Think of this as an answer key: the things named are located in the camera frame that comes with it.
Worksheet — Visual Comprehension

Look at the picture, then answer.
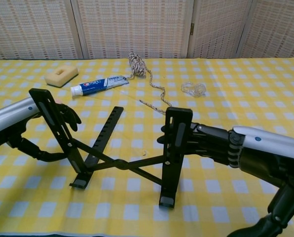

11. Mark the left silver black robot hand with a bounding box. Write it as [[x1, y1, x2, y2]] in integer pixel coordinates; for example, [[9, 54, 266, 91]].
[[0, 96, 82, 163]]

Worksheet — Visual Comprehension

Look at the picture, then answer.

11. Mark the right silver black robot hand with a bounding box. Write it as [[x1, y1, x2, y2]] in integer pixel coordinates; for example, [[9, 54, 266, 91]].
[[156, 122, 294, 237]]

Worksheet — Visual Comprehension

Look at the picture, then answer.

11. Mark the black folding laptop stand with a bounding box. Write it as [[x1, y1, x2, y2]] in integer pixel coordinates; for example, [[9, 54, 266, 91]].
[[28, 88, 193, 207]]

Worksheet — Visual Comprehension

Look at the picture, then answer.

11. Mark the yellow sponge with hole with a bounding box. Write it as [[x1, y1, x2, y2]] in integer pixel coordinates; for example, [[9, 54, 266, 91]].
[[43, 66, 79, 88]]

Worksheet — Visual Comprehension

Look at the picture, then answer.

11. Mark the woven folding screen panel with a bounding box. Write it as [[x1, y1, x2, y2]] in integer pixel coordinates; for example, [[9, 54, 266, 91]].
[[237, 0, 294, 59], [0, 0, 84, 62], [187, 0, 257, 59], [72, 0, 194, 60]]

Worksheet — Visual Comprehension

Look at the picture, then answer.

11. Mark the blue white toothpaste tube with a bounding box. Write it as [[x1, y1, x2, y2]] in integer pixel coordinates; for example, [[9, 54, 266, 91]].
[[70, 75, 130, 97]]

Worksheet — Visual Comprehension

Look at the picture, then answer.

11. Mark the yellow white checked tablecloth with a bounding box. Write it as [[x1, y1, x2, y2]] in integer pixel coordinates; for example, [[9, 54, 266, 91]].
[[0, 58, 294, 237]]

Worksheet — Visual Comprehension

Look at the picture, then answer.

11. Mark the white braided rope bundle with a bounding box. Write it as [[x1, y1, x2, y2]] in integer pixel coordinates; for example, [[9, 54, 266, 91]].
[[127, 52, 173, 115]]

